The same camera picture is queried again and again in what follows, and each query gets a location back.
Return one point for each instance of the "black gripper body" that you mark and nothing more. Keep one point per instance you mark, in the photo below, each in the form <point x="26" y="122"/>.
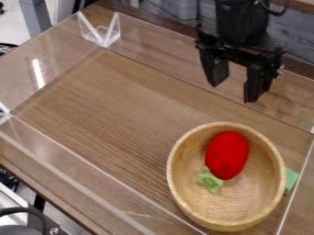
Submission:
<point x="240" y="38"/>

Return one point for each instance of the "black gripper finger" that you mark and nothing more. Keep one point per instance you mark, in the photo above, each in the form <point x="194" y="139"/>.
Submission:
<point x="216" y="67"/>
<point x="261" y="75"/>

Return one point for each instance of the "red toy with green stem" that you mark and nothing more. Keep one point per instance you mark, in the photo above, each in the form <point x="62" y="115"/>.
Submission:
<point x="225" y="160"/>

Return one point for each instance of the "brown wooden bowl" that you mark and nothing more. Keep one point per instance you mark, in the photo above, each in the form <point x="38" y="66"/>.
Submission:
<point x="248" y="198"/>

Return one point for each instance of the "green flat block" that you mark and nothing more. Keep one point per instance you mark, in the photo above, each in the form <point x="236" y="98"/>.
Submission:
<point x="292" y="178"/>

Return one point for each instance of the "clear acrylic tray enclosure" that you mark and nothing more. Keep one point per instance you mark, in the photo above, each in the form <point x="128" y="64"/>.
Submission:
<point x="99" y="95"/>

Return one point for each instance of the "grey post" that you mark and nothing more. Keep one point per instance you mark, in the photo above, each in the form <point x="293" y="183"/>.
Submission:
<point x="37" y="16"/>

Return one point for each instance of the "black metal bracket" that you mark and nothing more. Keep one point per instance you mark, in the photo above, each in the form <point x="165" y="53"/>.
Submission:
<point x="35" y="222"/>

